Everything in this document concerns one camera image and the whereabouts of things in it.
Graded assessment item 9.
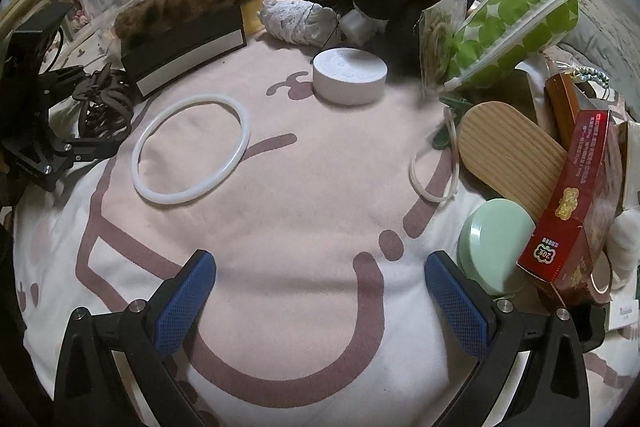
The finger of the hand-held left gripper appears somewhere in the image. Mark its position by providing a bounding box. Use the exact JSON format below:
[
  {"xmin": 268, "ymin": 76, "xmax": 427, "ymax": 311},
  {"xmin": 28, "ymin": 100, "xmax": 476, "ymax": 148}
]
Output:
[
  {"xmin": 47, "ymin": 138, "xmax": 123, "ymax": 165},
  {"xmin": 37, "ymin": 66, "xmax": 93, "ymax": 90}
]

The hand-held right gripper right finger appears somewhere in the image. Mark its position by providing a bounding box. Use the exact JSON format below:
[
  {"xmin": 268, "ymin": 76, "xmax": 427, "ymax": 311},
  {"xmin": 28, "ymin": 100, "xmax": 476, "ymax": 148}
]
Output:
[{"xmin": 424, "ymin": 251, "xmax": 592, "ymax": 427}]

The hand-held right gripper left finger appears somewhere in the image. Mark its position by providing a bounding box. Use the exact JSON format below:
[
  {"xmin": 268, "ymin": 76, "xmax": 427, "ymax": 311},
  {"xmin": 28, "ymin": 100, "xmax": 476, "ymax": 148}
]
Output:
[{"xmin": 54, "ymin": 249, "xmax": 236, "ymax": 427}]

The brown hair claw clip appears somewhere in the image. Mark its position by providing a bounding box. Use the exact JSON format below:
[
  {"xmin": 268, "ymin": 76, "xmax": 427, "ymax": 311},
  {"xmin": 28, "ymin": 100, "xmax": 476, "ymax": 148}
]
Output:
[{"xmin": 71, "ymin": 62, "xmax": 137, "ymax": 145}]

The mint green round tin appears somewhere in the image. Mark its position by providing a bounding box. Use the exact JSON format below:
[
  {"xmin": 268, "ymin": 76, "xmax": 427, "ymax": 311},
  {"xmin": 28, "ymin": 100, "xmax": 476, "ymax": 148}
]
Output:
[{"xmin": 456, "ymin": 198, "xmax": 537, "ymax": 298}]

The white silicone ring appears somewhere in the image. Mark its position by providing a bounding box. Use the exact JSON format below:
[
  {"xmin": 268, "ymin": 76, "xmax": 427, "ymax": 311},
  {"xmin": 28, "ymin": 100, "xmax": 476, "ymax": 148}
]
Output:
[{"xmin": 131, "ymin": 94, "xmax": 251, "ymax": 206}]

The white round container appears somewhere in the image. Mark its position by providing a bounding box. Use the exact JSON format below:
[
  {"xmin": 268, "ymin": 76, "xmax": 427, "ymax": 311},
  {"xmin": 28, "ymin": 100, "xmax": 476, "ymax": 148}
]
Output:
[{"xmin": 312, "ymin": 48, "xmax": 389, "ymax": 108}]

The black silver box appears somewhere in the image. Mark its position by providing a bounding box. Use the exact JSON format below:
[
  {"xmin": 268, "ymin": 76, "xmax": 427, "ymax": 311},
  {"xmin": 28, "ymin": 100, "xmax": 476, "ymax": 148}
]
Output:
[{"xmin": 120, "ymin": 0, "xmax": 248, "ymax": 102}]

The small black box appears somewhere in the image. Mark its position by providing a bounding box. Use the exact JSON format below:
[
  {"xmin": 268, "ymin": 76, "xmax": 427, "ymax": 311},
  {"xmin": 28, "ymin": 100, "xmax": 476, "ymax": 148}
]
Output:
[{"xmin": 575, "ymin": 304, "xmax": 608, "ymax": 353}]

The thin white silicone band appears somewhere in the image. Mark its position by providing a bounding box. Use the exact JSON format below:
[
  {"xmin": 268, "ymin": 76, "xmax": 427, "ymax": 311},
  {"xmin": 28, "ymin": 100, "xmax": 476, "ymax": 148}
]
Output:
[{"xmin": 410, "ymin": 107, "xmax": 460, "ymax": 204}]

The brown tape roll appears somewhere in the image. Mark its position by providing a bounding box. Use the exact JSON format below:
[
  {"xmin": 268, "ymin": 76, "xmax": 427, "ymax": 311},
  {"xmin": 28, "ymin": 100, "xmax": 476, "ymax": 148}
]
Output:
[{"xmin": 587, "ymin": 252, "xmax": 616, "ymax": 305}]

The brown fur trim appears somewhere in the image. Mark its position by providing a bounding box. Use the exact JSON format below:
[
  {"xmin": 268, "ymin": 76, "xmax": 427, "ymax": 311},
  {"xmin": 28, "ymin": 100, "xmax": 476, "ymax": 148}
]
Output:
[{"xmin": 114, "ymin": 0, "xmax": 265, "ymax": 45}]

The red printed box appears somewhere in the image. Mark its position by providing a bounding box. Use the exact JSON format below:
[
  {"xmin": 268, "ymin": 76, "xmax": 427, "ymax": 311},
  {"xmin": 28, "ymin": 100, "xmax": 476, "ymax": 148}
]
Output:
[{"xmin": 516, "ymin": 109, "xmax": 623, "ymax": 308}]

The wooden oval lid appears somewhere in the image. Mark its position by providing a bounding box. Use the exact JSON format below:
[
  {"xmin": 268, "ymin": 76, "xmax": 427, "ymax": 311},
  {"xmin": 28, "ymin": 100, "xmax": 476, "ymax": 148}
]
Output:
[{"xmin": 457, "ymin": 101, "xmax": 568, "ymax": 223}]

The white card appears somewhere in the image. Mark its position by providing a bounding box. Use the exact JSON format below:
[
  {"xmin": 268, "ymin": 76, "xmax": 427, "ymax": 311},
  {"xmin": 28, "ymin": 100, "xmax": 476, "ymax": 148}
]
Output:
[{"xmin": 605, "ymin": 297, "xmax": 633, "ymax": 333}]

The white fluffy ball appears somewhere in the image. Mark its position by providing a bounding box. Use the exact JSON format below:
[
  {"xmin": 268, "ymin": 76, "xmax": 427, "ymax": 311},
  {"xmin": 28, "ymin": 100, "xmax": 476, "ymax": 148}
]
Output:
[{"xmin": 607, "ymin": 209, "xmax": 640, "ymax": 290}]

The green plastic clip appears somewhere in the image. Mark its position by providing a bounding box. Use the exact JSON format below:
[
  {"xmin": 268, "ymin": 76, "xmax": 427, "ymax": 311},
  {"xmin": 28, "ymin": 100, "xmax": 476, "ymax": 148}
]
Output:
[{"xmin": 430, "ymin": 96, "xmax": 473, "ymax": 150}]

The brown wooden block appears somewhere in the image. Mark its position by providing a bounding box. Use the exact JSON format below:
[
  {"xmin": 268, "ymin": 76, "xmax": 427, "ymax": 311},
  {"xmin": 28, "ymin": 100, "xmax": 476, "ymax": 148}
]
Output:
[{"xmin": 544, "ymin": 73, "xmax": 601, "ymax": 152}]

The beige cardboard box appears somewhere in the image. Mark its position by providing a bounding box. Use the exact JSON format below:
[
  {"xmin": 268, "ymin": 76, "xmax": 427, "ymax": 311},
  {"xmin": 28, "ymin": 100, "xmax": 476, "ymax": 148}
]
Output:
[{"xmin": 617, "ymin": 119, "xmax": 640, "ymax": 210}]

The white lace cloth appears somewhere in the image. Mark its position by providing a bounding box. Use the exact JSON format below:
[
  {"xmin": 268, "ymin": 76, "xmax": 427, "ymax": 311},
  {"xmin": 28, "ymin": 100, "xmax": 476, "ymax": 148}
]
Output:
[{"xmin": 257, "ymin": 0, "xmax": 343, "ymax": 45}]

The small bag of twine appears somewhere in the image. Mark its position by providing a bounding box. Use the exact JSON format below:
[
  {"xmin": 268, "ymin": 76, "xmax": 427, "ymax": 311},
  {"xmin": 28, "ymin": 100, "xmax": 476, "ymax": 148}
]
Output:
[{"xmin": 417, "ymin": 0, "xmax": 471, "ymax": 95}]

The black fabric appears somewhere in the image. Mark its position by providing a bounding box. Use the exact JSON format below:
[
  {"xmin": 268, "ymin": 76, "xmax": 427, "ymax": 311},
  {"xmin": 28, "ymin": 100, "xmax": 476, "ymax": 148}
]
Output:
[{"xmin": 345, "ymin": 0, "xmax": 476, "ymax": 75}]

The green polka dot pouch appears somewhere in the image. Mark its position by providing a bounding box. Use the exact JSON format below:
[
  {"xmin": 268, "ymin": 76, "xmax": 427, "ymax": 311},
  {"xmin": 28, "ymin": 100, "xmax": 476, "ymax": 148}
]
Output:
[{"xmin": 442, "ymin": 0, "xmax": 588, "ymax": 92}]

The braided bracelet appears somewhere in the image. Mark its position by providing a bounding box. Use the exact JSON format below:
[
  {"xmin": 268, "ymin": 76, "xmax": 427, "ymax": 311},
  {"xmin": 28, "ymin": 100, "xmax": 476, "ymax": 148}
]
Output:
[{"xmin": 565, "ymin": 66, "xmax": 613, "ymax": 90}]

